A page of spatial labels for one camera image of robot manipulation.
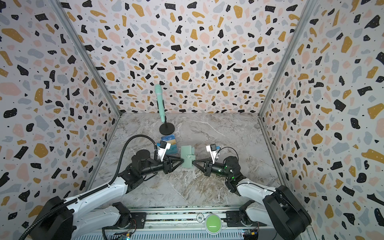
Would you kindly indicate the green round push button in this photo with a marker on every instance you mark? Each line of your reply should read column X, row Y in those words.
column 213, row 224

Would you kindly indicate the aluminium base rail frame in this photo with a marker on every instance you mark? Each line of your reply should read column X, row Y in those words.
column 188, row 223

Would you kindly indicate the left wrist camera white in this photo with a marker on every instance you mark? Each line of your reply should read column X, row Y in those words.
column 162, row 148

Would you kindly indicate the yellow VIP card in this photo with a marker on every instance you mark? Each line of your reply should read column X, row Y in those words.
column 172, row 141

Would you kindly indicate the teal VIP card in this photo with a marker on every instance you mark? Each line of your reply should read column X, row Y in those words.
column 173, row 150

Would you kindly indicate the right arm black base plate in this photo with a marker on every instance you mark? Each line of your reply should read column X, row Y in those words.
column 239, row 219

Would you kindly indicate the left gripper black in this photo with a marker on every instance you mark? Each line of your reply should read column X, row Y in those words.
column 173, row 161

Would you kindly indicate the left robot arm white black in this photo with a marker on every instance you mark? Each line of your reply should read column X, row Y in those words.
column 70, row 218

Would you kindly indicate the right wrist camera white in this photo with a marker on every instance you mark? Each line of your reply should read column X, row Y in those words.
column 213, row 150

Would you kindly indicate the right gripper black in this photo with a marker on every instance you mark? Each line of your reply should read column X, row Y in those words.
column 207, row 167

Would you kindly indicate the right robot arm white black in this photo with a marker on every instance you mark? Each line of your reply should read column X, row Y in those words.
column 276, row 207

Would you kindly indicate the black round microphone stand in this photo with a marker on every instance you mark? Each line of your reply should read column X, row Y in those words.
column 165, row 128

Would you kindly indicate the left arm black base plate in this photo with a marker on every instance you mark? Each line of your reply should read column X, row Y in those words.
column 127, row 222

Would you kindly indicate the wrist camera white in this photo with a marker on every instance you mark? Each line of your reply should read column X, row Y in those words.
column 213, row 150
column 162, row 148

